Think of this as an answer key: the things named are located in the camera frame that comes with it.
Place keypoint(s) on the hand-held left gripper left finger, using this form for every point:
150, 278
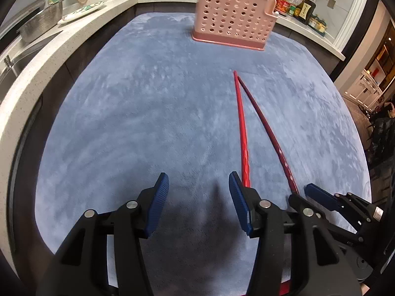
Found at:
159, 203

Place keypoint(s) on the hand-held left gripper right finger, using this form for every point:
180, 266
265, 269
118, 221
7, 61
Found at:
239, 203

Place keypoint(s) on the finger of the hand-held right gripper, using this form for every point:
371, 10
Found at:
321, 195
296, 199

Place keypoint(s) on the maroon chopstick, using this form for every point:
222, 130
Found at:
271, 141

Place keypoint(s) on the bright red chopstick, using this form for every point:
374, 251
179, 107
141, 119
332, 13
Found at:
242, 129

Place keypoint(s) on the pink perforated utensil holder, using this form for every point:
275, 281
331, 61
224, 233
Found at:
231, 18

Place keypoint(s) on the blue plush blanket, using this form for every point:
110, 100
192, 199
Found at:
154, 114

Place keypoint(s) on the bottles and jars on counter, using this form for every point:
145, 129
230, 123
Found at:
319, 24

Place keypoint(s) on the dark sauce bottle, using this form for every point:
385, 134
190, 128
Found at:
307, 9

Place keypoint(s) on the small green-capped bottle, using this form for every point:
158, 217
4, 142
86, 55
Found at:
291, 10

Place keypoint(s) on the red seasoning packet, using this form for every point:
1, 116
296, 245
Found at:
282, 5

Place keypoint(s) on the clear oil bottle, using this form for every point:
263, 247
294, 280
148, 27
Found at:
297, 0

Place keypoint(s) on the metal faucet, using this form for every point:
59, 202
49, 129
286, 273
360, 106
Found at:
8, 61

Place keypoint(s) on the green patterned plate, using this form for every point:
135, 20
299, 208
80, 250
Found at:
81, 11

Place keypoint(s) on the metal colander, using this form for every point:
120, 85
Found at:
41, 21

